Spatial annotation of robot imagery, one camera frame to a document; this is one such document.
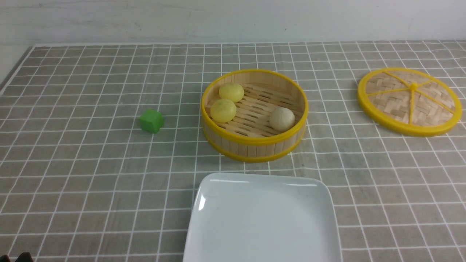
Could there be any bamboo steamer lid yellow rim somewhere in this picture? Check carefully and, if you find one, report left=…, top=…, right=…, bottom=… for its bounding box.
left=357, top=68, right=462, bottom=136

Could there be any yellow steamed bun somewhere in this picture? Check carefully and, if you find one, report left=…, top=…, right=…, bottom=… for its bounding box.
left=210, top=99, right=237, bottom=123
left=218, top=82, right=244, bottom=103

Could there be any bamboo steamer basket yellow rim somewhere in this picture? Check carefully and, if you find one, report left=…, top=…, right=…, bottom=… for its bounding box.
left=200, top=69, right=309, bottom=163

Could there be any grey checked tablecloth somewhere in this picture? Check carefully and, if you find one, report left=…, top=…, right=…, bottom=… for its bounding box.
left=0, top=40, right=466, bottom=262

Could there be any yellow steamed bun rear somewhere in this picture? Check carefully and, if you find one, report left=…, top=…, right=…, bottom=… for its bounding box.
left=218, top=82, right=244, bottom=103

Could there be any pale white steamed bun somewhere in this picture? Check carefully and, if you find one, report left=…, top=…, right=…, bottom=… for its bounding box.
left=269, top=107, right=296, bottom=132

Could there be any green cube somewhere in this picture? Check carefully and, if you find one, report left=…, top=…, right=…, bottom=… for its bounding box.
left=139, top=109, right=165, bottom=134

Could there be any yellow steamed bun front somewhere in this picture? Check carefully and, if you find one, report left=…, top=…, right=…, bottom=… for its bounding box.
left=210, top=99, right=237, bottom=123

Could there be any black object at corner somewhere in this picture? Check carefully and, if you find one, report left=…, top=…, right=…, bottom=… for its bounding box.
left=15, top=252, right=34, bottom=262

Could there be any white rectangular plate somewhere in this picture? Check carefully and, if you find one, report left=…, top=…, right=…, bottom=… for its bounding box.
left=183, top=172, right=342, bottom=262

